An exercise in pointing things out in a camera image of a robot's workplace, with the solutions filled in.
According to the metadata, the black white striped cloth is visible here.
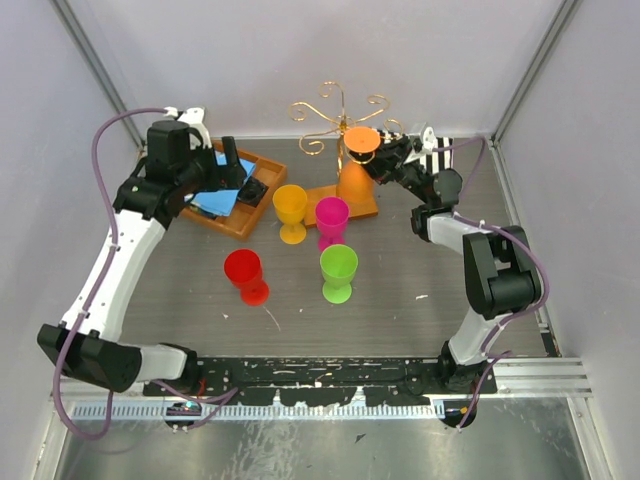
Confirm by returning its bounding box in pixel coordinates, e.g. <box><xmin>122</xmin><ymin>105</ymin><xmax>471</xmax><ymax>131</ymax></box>
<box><xmin>377</xmin><ymin>129</ymin><xmax>453</xmax><ymax>175</ymax></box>

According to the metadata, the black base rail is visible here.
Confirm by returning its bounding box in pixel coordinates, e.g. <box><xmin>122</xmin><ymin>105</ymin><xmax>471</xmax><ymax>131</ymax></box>
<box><xmin>144</xmin><ymin>355</ymin><xmax>501</xmax><ymax>407</ymax></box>

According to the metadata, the blue patterned cloth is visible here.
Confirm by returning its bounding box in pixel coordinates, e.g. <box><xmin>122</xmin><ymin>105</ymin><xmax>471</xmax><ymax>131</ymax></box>
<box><xmin>190</xmin><ymin>153</ymin><xmax>256</xmax><ymax>217</ymax></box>

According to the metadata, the green plastic wine glass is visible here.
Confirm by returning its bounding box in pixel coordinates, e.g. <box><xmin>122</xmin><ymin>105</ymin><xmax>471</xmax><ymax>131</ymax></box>
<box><xmin>320</xmin><ymin>244</ymin><xmax>359</xmax><ymax>304</ymax></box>

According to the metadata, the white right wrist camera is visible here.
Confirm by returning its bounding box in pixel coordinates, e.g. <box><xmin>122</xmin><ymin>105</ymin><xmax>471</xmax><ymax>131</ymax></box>
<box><xmin>403</xmin><ymin>123</ymin><xmax>437</xmax><ymax>164</ymax></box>

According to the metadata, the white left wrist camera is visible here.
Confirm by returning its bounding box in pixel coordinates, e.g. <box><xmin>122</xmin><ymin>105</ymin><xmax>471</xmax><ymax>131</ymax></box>
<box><xmin>160</xmin><ymin>107</ymin><xmax>212</xmax><ymax>150</ymax></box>

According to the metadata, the pink plastic wine glass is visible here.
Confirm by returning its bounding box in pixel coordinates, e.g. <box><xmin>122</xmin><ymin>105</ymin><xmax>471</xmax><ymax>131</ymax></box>
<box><xmin>315</xmin><ymin>196</ymin><xmax>350</xmax><ymax>252</ymax></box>

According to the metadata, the black item in tray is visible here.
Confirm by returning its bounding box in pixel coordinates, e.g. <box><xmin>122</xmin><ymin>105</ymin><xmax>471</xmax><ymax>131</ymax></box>
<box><xmin>237</xmin><ymin>176</ymin><xmax>268</xmax><ymax>207</ymax></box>

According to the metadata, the wooden compartment tray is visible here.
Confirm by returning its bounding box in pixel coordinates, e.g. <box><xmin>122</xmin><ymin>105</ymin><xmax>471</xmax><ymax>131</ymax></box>
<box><xmin>181</xmin><ymin>147</ymin><xmax>287</xmax><ymax>241</ymax></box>

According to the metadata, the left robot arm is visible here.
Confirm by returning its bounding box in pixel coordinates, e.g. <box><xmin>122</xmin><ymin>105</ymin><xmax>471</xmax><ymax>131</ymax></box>
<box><xmin>37</xmin><ymin>108</ymin><xmax>249</xmax><ymax>396</ymax></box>

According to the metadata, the red plastic wine glass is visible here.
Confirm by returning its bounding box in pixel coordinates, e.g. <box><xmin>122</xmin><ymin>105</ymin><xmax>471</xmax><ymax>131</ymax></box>
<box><xmin>223</xmin><ymin>249</ymin><xmax>270</xmax><ymax>306</ymax></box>

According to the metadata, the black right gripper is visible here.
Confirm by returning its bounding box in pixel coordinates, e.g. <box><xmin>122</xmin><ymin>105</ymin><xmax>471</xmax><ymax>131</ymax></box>
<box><xmin>349</xmin><ymin>137</ymin><xmax>430</xmax><ymax>206</ymax></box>

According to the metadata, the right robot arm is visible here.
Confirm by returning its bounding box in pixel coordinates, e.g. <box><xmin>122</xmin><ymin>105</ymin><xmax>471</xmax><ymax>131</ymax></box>
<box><xmin>364</xmin><ymin>132</ymin><xmax>548</xmax><ymax>394</ymax></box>

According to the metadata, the orange plastic wine glass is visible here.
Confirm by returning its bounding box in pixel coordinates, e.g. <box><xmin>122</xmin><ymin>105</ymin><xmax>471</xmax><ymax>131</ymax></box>
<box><xmin>338</xmin><ymin>126</ymin><xmax>381</xmax><ymax>204</ymax></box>

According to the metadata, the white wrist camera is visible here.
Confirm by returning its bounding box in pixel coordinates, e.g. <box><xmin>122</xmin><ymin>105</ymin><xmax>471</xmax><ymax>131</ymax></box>
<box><xmin>403</xmin><ymin>123</ymin><xmax>437</xmax><ymax>164</ymax></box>
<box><xmin>160</xmin><ymin>107</ymin><xmax>212</xmax><ymax>150</ymax></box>

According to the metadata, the yellow plastic wine glass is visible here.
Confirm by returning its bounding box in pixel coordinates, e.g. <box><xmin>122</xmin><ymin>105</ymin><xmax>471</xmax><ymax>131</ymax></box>
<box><xmin>273</xmin><ymin>184</ymin><xmax>308</xmax><ymax>245</ymax></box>

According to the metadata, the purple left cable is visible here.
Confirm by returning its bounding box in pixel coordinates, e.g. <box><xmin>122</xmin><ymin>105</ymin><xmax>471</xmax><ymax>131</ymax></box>
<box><xmin>52</xmin><ymin>107</ymin><xmax>176</xmax><ymax>441</ymax></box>

